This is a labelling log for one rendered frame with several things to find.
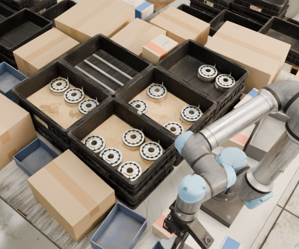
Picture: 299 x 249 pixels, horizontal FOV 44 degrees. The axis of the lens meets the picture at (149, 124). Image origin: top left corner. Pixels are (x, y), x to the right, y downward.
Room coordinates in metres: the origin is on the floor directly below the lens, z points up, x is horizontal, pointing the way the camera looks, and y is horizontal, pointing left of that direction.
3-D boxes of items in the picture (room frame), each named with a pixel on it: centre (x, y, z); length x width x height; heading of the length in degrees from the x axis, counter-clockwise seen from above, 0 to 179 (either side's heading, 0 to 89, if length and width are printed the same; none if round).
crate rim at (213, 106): (1.21, -0.07, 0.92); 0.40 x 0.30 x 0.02; 51
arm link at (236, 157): (0.87, -0.35, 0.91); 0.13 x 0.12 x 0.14; 34
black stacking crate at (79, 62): (1.47, 0.24, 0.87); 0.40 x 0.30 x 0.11; 51
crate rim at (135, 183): (0.98, 0.12, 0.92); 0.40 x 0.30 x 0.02; 51
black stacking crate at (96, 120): (0.98, 0.12, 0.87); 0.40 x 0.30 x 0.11; 51
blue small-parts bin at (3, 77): (1.42, 0.77, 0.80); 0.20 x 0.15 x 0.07; 54
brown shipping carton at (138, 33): (1.78, 0.10, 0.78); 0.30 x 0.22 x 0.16; 146
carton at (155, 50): (1.63, -0.04, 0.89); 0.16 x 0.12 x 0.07; 139
